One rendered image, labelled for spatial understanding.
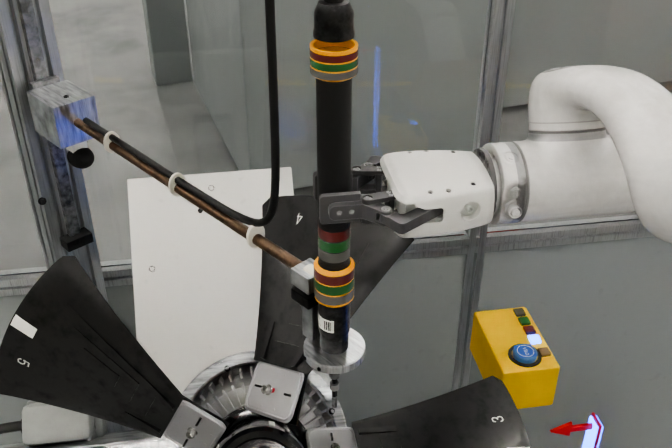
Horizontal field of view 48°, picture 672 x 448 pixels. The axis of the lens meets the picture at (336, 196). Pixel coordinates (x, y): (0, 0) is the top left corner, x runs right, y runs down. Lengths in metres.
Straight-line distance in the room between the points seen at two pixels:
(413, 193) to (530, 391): 0.68
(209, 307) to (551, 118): 0.64
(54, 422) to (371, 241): 0.51
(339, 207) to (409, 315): 1.11
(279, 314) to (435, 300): 0.85
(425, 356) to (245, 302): 0.81
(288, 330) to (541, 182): 0.39
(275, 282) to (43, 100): 0.47
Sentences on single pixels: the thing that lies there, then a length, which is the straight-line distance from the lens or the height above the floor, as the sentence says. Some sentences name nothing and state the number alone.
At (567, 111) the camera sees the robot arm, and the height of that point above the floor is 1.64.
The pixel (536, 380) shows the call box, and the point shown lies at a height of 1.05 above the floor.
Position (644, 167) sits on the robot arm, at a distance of 0.69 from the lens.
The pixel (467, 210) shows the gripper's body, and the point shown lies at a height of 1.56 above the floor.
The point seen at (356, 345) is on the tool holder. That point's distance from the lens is 0.87.
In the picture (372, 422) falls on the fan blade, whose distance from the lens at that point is 1.04.
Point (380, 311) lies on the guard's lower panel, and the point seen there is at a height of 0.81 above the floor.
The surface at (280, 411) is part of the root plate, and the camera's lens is 0.97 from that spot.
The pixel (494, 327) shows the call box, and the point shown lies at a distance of 1.38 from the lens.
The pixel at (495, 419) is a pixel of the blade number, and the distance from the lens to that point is 1.08.
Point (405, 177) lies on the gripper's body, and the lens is 0.75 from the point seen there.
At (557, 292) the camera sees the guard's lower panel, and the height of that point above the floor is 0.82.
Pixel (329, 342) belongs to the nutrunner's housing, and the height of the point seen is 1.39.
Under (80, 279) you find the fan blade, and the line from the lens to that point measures 0.95.
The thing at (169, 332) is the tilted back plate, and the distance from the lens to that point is 1.21.
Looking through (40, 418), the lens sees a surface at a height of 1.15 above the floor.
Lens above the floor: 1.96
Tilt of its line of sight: 31 degrees down
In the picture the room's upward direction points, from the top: straight up
